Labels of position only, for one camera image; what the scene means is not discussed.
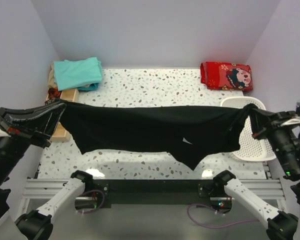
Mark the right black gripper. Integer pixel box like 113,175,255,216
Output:
247,104,300,175

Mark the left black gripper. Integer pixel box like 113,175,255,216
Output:
0,98,68,184

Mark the black t shirt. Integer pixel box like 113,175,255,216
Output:
60,102,256,170

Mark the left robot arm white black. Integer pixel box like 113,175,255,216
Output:
0,100,94,240

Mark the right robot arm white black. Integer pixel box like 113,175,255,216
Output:
212,101,300,240

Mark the wooden compartment organizer box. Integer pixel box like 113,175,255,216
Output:
45,88,79,142

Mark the white perforated plastic basket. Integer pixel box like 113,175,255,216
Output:
220,96,276,162

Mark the red black rolled sock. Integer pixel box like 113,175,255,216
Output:
47,88,62,100

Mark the folded beige t shirt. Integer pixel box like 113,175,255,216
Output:
47,63,58,89

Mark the red cartoon print cloth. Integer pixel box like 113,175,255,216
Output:
200,61,253,92

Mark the folded teal t shirt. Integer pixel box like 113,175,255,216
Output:
53,57,103,91

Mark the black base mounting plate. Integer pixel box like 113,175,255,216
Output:
74,179,233,214

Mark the aluminium rail frame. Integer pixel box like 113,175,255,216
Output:
8,162,295,240

